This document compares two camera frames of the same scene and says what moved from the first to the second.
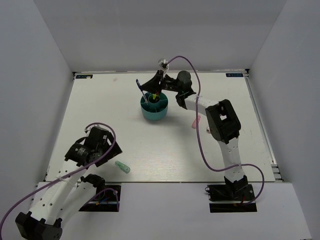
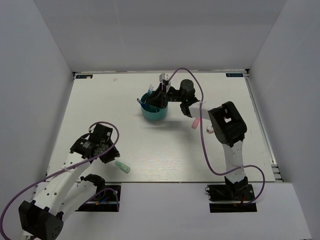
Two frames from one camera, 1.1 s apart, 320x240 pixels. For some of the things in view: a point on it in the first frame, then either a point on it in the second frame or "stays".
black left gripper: [116, 150] stays
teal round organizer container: [157, 107] stays
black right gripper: [153, 84] -> [159, 97]
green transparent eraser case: [123, 167] stays
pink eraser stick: [194, 124] stays
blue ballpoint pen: [139, 85] -> [143, 104]
